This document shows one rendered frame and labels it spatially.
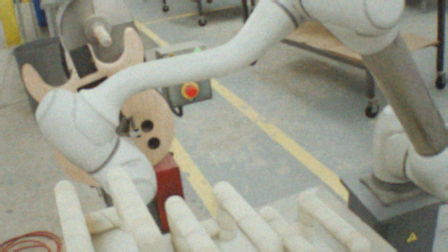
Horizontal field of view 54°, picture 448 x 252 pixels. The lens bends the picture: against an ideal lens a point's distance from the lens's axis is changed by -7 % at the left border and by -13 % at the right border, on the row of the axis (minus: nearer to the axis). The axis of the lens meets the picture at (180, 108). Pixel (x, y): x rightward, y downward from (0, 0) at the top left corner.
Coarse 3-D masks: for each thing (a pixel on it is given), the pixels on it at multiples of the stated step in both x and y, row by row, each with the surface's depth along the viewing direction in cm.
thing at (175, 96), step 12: (168, 48) 164; (180, 48) 161; (192, 48) 160; (204, 48) 161; (180, 84) 163; (192, 84) 164; (204, 84) 165; (168, 96) 164; (180, 96) 164; (204, 96) 167; (180, 108) 170
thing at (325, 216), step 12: (300, 204) 82; (312, 204) 79; (324, 204) 79; (312, 216) 79; (324, 216) 76; (336, 216) 75; (336, 228) 72; (348, 228) 71; (348, 240) 69; (360, 240) 68
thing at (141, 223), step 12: (120, 168) 69; (108, 180) 68; (120, 180) 65; (120, 192) 62; (132, 192) 62; (120, 204) 61; (132, 204) 59; (144, 204) 60; (132, 216) 57; (144, 216) 56; (132, 228) 55; (144, 228) 54; (156, 228) 54; (144, 240) 53; (156, 240) 53
